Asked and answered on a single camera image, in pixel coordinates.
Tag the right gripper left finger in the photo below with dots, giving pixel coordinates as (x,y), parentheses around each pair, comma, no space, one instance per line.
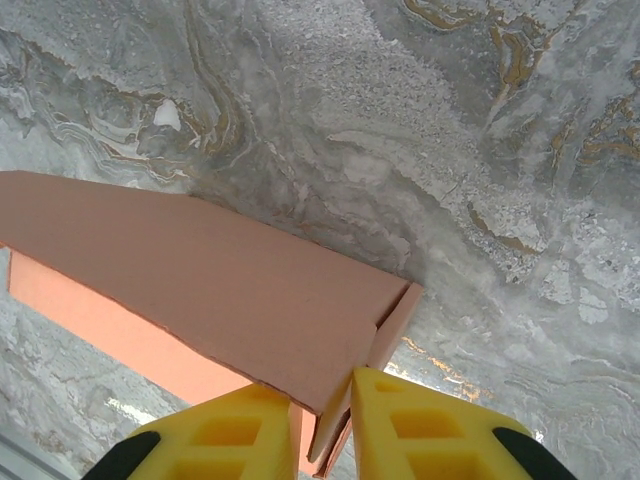
(225,440)

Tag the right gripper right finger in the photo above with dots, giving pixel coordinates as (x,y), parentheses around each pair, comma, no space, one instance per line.
(425,435)

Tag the orange paper box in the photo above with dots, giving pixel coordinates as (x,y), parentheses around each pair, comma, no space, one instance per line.
(200,280)

